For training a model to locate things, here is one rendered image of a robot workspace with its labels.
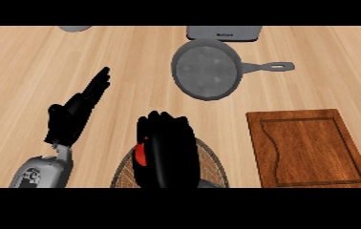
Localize grey frying pan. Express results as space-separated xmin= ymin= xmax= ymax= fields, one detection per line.
xmin=171 ymin=37 xmax=296 ymax=102

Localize grey appliance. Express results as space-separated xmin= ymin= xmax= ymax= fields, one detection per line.
xmin=185 ymin=26 xmax=264 ymax=43

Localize brown wooden cabinet door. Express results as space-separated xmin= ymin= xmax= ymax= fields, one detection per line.
xmin=246 ymin=108 xmax=361 ymax=189

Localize grey round object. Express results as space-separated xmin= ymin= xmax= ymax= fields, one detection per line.
xmin=58 ymin=26 xmax=95 ymax=33

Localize red tomato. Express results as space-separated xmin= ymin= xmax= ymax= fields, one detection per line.
xmin=135 ymin=136 xmax=150 ymax=168

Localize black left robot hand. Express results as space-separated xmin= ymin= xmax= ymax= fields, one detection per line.
xmin=43 ymin=66 xmax=113 ymax=148

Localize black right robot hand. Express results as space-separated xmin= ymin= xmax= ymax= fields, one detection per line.
xmin=132 ymin=110 xmax=202 ymax=189

